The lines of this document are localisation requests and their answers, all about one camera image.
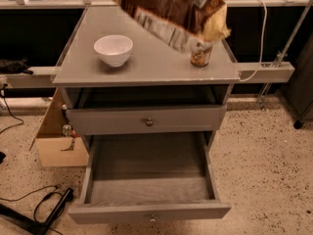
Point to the grey metal frame rail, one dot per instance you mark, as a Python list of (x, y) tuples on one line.
[(267, 71)]

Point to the gold soda can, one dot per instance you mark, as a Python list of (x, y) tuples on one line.
[(200, 57)]

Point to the closed grey upper drawer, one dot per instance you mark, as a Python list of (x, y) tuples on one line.
[(146, 119)]

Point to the white ceramic bowl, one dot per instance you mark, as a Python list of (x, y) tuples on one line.
[(114, 50)]

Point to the cardboard box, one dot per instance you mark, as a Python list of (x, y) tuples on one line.
[(53, 148)]

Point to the open grey middle drawer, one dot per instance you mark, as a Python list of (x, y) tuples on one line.
[(149, 177)]

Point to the small bottle in box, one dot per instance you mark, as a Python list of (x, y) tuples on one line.
[(66, 130)]

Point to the grey drawer cabinet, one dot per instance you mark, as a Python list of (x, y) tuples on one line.
[(148, 52)]

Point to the black cloth object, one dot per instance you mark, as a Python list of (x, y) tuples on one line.
[(14, 67)]

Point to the brown sea salt chip bag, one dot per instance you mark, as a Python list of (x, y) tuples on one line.
[(184, 25)]

